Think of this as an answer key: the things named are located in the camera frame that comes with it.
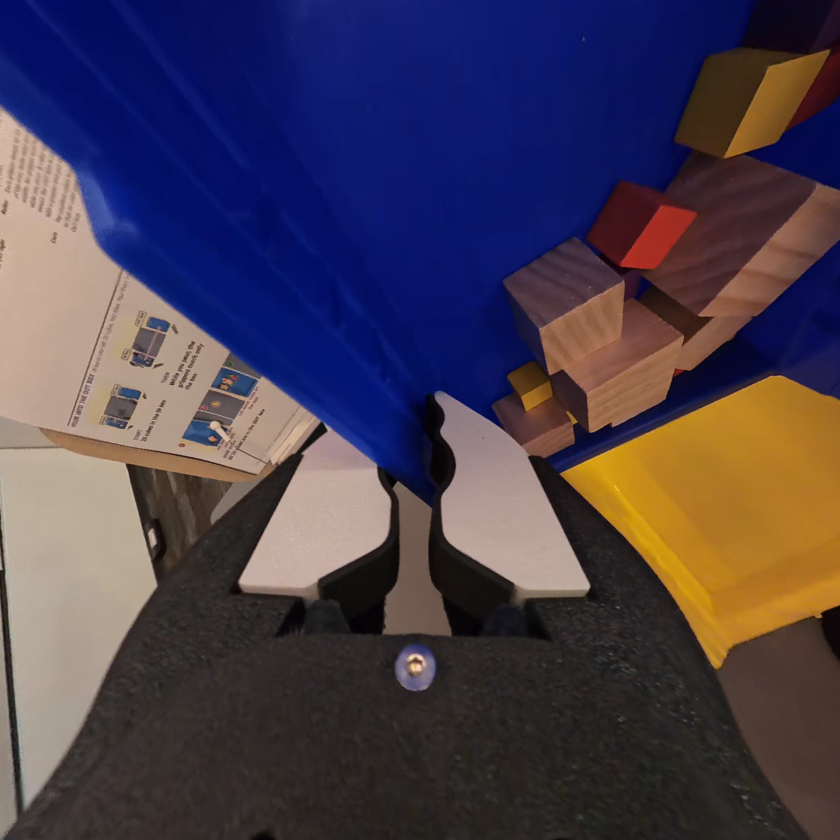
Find printed instruction sheet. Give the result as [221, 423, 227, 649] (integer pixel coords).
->
[0, 108, 311, 476]

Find pile of coloured wooden cubes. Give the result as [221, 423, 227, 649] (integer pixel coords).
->
[492, 0, 840, 458]

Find yellow plastic box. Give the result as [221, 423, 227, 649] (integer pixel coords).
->
[561, 375, 840, 669]

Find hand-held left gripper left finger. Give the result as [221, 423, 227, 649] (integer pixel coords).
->
[236, 428, 401, 636]

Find blue plastic box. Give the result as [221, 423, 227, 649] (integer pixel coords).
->
[0, 0, 840, 506]

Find brown cardboard backing board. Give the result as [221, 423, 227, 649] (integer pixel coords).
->
[38, 423, 329, 484]

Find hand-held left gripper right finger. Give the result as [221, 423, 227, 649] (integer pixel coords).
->
[425, 392, 592, 636]

